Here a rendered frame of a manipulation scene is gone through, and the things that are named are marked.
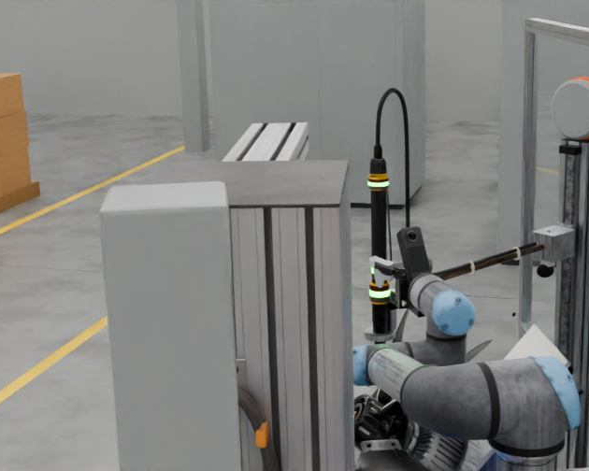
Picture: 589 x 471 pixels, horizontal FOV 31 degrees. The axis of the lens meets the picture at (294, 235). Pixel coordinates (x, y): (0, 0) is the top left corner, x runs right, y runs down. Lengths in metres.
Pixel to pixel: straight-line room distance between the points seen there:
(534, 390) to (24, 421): 4.33
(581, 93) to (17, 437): 3.61
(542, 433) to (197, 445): 1.23
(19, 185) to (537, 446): 9.27
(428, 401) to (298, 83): 8.14
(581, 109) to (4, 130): 8.12
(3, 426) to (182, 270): 5.30
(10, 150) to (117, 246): 10.11
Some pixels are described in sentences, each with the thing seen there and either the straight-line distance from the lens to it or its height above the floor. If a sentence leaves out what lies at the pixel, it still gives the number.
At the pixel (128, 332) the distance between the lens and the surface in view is 0.42.
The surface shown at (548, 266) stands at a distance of 2.80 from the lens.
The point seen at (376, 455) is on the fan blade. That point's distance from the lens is 2.46.
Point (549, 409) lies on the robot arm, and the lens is 1.64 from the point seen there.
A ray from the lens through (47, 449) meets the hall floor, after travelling 5.38.
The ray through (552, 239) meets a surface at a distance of 2.76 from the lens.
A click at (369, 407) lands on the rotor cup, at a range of 2.53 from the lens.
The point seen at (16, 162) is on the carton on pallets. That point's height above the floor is 0.41.
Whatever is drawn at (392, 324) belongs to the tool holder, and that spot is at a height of 1.48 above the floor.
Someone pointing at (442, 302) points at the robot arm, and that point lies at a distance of 1.96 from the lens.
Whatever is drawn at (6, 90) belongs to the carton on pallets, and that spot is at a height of 1.10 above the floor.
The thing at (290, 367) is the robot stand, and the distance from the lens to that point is 1.21.
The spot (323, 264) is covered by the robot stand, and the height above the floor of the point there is 1.96.
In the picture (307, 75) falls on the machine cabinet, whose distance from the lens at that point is 9.64.
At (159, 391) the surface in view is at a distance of 0.43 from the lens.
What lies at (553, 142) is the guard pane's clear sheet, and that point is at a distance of 3.46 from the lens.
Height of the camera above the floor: 2.29
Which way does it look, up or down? 15 degrees down
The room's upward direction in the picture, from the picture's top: 2 degrees counter-clockwise
